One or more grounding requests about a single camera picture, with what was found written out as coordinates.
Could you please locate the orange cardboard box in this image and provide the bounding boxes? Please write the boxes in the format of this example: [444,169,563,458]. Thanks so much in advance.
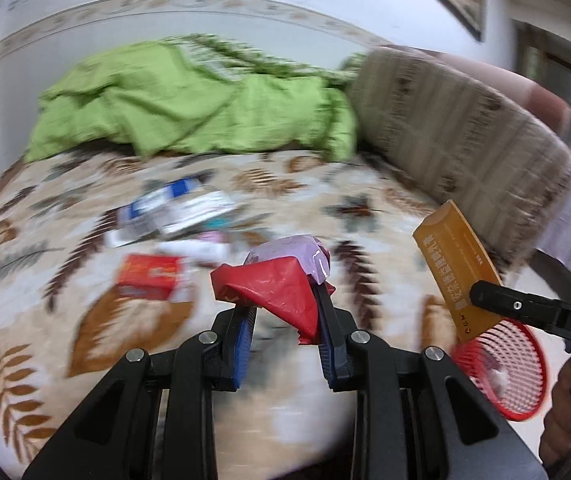
[413,200,501,344]

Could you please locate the red plastic bag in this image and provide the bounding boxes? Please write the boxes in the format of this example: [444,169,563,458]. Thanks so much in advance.
[210,256,320,344]

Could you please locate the pink plastic wrapper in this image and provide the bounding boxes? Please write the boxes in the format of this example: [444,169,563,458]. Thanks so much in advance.
[244,234,331,284]

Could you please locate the red white cigarette carton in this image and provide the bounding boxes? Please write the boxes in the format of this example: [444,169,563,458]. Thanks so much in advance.
[114,254,193,304]

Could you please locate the teal face mask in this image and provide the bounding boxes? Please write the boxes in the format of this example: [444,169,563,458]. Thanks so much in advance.
[197,217,233,232]

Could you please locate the white blue medicine box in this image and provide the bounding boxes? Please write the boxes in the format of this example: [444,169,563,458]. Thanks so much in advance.
[154,191,238,238]

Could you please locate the small white grey box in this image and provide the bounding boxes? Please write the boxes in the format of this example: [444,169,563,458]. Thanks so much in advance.
[116,177,202,228]

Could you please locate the person's right hand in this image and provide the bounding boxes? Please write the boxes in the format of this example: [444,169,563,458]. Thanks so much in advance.
[538,359,571,467]

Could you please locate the red plastic mesh basket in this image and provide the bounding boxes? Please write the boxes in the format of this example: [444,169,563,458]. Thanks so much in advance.
[453,318,548,422]

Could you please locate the striped brown long pillow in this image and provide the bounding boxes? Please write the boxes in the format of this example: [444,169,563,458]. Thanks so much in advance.
[348,47,571,263]

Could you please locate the leaf patterned bed blanket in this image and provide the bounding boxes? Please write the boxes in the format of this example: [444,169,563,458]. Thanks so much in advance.
[0,152,436,479]

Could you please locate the green quilt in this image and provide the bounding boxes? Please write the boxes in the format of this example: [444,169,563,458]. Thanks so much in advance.
[25,34,365,162]

